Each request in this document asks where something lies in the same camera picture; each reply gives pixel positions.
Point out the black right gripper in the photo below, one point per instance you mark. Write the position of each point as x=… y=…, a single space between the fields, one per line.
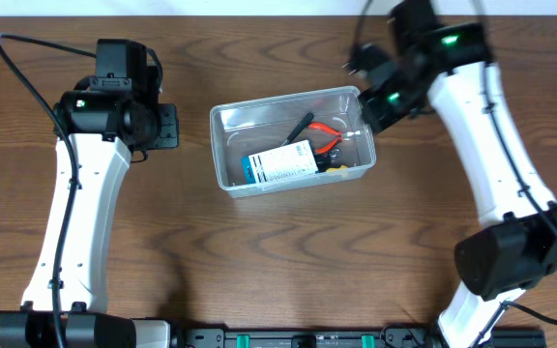
x=377 y=119

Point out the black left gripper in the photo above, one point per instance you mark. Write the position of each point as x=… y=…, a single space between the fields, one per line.
x=167 y=126

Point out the red black pliers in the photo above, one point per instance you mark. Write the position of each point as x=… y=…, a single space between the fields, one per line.
x=335 y=136

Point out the stubby yellow black screwdriver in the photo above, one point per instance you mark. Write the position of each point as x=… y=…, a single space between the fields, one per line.
x=329 y=167

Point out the black orange scraper tool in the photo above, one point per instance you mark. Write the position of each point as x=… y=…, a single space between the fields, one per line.
x=303 y=124

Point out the clear plastic container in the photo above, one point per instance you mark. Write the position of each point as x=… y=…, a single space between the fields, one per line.
x=250 y=127

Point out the white teal screwdriver box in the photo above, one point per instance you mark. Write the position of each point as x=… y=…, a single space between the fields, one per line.
x=289 y=161

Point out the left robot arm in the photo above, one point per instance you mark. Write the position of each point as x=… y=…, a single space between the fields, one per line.
x=100 y=124

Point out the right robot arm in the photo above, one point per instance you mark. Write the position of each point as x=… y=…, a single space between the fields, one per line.
x=452 y=70

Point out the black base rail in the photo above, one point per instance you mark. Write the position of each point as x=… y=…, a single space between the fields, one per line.
x=396 y=335

